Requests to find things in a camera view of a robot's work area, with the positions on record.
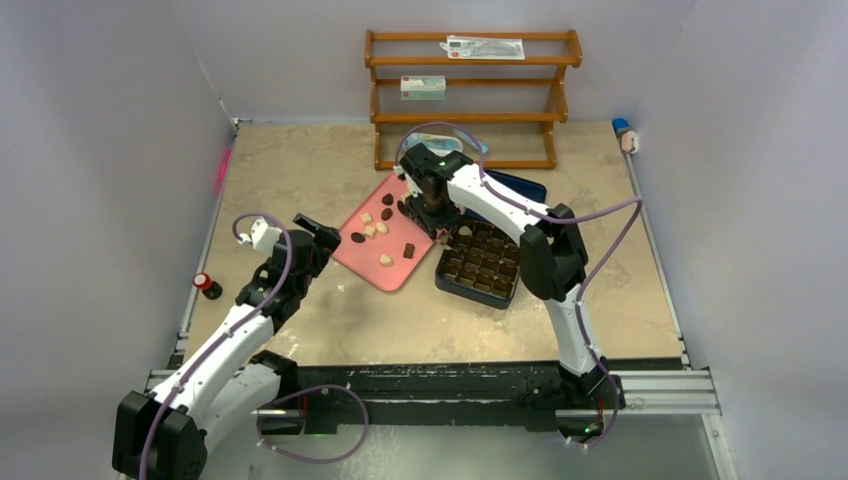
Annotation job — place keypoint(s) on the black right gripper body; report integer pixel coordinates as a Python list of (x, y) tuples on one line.
[(431, 218)]

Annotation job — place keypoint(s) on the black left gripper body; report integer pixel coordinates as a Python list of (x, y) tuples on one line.
[(322, 246)]

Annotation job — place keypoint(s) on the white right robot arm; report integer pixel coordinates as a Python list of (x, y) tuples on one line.
[(552, 256)]

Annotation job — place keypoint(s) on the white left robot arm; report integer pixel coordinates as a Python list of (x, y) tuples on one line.
[(169, 432)]

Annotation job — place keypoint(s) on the blue chocolate tin box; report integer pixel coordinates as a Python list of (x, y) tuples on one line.
[(483, 268)]

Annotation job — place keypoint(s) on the light blue oval package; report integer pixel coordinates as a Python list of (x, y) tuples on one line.
[(440, 145)]

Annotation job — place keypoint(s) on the dark blue tin lid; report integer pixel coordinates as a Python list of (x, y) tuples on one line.
[(523, 189)]

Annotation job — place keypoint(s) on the red black button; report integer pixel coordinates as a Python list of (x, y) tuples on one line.
[(209, 288)]

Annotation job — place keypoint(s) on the white green small box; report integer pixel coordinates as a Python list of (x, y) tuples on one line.
[(423, 88)]

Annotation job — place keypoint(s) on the white packaged item top shelf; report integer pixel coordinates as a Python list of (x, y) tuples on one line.
[(483, 48)]

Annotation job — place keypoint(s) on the wooden shelf rack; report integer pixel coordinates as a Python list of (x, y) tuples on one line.
[(531, 91)]

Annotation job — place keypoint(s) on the blue white corner device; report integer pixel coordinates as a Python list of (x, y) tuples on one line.
[(626, 135)]

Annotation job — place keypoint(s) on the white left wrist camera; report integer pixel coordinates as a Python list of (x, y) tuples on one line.
[(262, 237)]

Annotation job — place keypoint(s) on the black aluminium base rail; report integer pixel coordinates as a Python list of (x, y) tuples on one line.
[(533, 395)]

